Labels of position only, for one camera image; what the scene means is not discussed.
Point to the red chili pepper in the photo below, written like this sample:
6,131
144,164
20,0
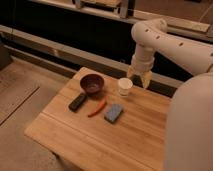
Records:
100,106

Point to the white ceramic cup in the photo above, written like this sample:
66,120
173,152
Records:
124,86

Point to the black rectangular block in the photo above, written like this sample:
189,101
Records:
77,102

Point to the grey metal rail frame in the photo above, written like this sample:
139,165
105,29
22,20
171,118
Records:
56,56

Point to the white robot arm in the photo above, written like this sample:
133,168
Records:
189,125

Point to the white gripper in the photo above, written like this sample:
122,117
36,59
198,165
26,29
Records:
141,65

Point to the blue sponge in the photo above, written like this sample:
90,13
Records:
113,113

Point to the dark maroon bowl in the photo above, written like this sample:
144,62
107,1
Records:
92,83

